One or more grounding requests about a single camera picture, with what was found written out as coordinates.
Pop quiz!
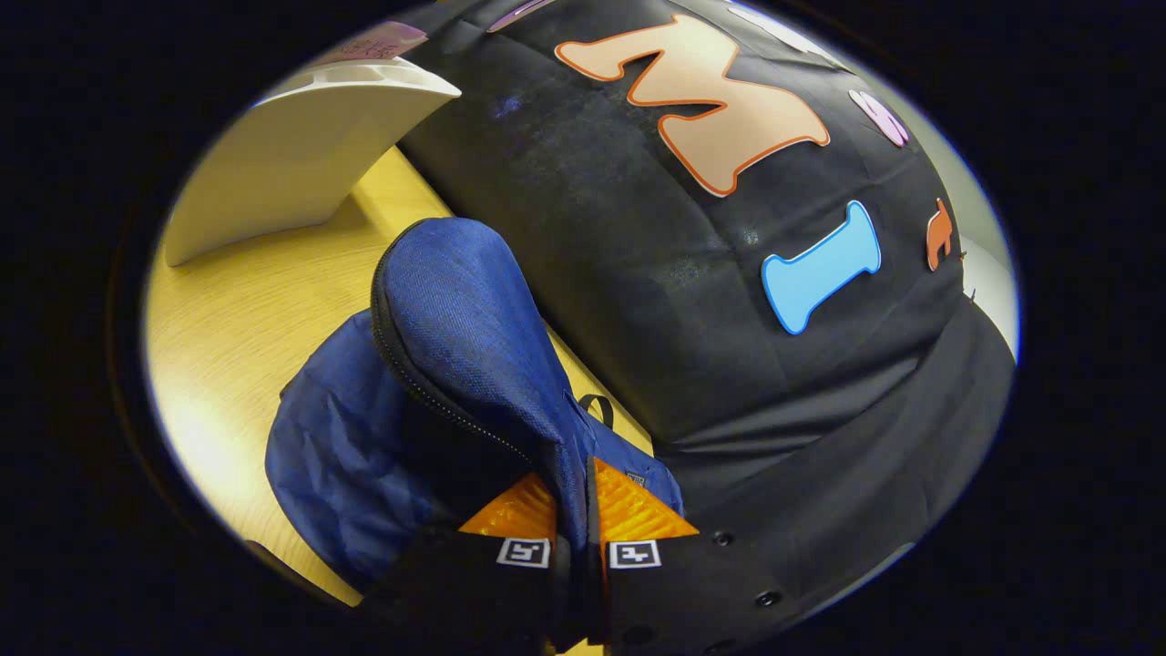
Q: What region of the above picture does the black backdrop cloth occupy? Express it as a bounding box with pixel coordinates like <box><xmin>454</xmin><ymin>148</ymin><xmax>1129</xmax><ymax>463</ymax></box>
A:
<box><xmin>396</xmin><ymin>0</ymin><xmax>1017</xmax><ymax>630</ymax></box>

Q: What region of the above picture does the pink cover book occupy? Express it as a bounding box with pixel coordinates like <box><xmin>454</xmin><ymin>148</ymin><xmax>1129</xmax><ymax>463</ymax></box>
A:
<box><xmin>310</xmin><ymin>20</ymin><xmax>429</xmax><ymax>67</ymax></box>

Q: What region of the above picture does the white plastic bookshelf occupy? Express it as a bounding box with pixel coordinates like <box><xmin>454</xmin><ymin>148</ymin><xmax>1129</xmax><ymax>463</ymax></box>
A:
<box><xmin>164</xmin><ymin>56</ymin><xmax>463</xmax><ymax>267</ymax></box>

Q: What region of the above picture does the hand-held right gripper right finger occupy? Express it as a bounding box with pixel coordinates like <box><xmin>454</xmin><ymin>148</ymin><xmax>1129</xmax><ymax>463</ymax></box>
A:
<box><xmin>583</xmin><ymin>456</ymin><xmax>793</xmax><ymax>656</ymax></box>

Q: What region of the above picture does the blue schoolbag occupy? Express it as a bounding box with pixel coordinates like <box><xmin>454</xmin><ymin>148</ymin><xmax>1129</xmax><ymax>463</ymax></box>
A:
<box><xmin>264</xmin><ymin>217</ymin><xmax>686</xmax><ymax>593</ymax></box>

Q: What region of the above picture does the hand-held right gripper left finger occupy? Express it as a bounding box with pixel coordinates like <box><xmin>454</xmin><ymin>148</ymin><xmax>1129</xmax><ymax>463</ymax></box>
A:
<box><xmin>360</xmin><ymin>472</ymin><xmax>570</xmax><ymax>656</ymax></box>

